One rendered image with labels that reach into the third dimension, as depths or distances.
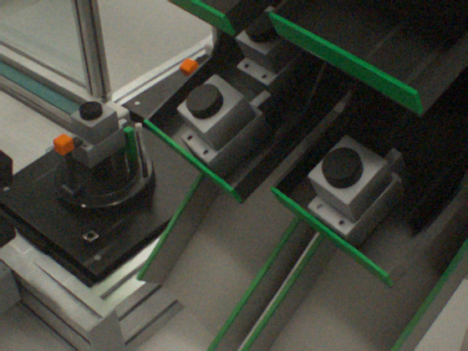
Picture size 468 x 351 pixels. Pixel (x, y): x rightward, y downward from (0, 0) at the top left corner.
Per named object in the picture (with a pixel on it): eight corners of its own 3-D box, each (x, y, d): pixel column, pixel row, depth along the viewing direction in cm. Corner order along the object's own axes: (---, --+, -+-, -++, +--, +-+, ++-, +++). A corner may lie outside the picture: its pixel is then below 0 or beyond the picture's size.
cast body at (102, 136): (90, 170, 90) (81, 125, 85) (69, 155, 92) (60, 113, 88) (137, 137, 95) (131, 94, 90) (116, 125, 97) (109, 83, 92)
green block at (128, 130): (132, 162, 96) (127, 133, 93) (126, 159, 97) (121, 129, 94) (139, 158, 97) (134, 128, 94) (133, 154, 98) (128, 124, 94)
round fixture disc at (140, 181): (99, 233, 89) (97, 221, 88) (35, 187, 96) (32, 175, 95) (176, 176, 97) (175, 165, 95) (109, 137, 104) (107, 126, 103)
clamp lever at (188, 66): (205, 103, 105) (188, 71, 99) (195, 98, 106) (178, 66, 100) (219, 85, 106) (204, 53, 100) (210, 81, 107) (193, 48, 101)
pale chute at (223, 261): (235, 355, 72) (209, 353, 69) (161, 282, 80) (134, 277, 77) (386, 124, 68) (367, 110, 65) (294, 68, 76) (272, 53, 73)
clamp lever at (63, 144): (70, 192, 91) (61, 145, 86) (61, 185, 92) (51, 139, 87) (91, 178, 93) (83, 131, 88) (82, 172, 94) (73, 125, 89)
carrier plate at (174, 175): (99, 286, 85) (96, 274, 84) (-9, 200, 97) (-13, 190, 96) (229, 184, 98) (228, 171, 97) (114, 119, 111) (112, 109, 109)
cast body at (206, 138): (221, 181, 62) (187, 137, 56) (192, 155, 65) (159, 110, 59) (291, 116, 63) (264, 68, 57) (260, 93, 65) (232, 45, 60)
